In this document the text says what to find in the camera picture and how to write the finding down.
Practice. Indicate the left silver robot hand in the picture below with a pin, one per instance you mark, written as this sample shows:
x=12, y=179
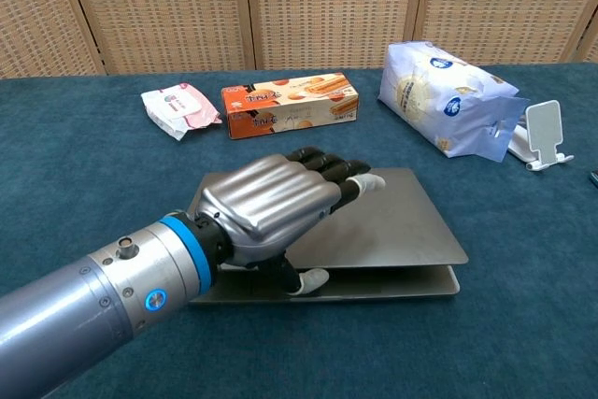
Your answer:
x=266, y=203

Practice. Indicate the silver laptop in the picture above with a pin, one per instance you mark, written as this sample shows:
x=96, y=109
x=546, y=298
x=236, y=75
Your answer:
x=397, y=231

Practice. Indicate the woven bamboo folding screen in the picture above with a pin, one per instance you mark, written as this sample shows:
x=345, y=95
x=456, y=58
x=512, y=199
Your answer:
x=327, y=6

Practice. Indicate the orange biscuit box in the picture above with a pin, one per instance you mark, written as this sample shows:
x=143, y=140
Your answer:
x=280, y=109

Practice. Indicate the pink white wet wipes pack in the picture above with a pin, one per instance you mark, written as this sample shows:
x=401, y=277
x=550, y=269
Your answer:
x=177, y=107

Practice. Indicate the blue table cloth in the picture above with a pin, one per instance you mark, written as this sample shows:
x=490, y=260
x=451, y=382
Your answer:
x=93, y=175

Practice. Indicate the pale blue snack bag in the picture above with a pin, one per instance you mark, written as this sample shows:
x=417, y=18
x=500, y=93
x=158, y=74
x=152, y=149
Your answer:
x=434, y=95

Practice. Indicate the white phone stand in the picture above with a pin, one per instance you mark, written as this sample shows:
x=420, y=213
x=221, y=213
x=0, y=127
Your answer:
x=544, y=128

